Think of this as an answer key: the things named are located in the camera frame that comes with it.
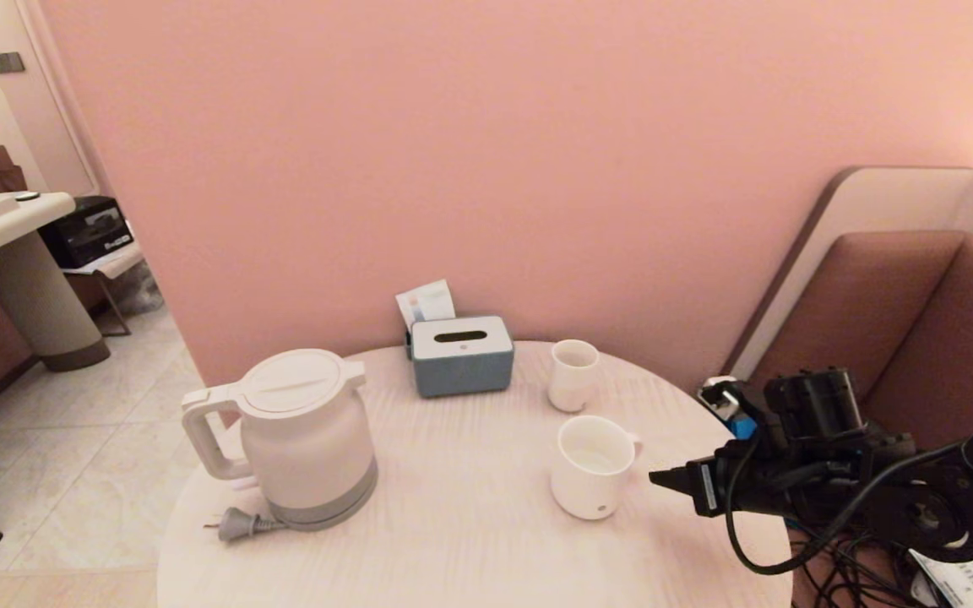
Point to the white ribbed mug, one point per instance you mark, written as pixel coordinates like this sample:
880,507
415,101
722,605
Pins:
588,488

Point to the clear plastic bag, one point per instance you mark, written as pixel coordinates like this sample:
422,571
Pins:
137,290

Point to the grey power plug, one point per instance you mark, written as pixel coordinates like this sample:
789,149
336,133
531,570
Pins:
240,524

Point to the beige sofa back panel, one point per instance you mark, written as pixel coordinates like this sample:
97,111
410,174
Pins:
875,201

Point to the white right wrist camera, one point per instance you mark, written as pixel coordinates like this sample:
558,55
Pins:
725,398

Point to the black box appliance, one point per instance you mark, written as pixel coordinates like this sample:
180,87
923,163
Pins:
84,235

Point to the grey round kettle base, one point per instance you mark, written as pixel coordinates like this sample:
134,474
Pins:
330,522

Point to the white paper packets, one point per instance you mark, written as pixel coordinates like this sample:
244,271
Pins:
427,301

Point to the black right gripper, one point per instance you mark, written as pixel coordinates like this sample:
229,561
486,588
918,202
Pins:
748,485

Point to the white electric kettle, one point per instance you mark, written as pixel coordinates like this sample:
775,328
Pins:
313,435

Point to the small white stool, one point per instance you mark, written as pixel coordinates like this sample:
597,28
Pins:
113,263

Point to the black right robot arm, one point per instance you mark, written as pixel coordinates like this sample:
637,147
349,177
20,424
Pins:
926,507

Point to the grey wall plate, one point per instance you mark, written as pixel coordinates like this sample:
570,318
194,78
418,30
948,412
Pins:
5,61

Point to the blue folded cloth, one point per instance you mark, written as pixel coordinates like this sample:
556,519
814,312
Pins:
743,428

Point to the brown upholstered sofa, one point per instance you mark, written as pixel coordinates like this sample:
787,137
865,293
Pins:
917,312

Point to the blue-grey tissue box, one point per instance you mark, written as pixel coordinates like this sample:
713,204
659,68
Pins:
461,368

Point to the white pedestal counter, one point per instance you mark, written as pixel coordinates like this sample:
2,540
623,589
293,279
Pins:
37,291

